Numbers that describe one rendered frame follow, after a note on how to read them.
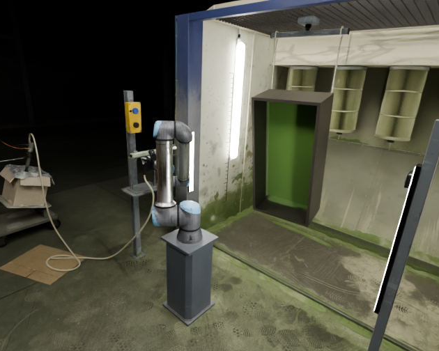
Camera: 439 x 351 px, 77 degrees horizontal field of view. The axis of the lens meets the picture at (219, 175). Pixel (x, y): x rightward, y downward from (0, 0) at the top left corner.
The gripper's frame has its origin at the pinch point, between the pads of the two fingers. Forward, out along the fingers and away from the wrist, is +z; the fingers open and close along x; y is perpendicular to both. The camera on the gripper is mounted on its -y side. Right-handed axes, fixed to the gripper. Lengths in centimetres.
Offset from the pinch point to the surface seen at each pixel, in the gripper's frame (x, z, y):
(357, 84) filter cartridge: 202, -108, -68
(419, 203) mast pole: 11, -197, -21
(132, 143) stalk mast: -0.3, 14.8, -9.5
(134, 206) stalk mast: -4, 14, 52
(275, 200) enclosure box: 123, -70, 59
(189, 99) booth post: 49, -5, -47
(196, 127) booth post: 60, -6, -20
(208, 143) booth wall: 76, -7, -2
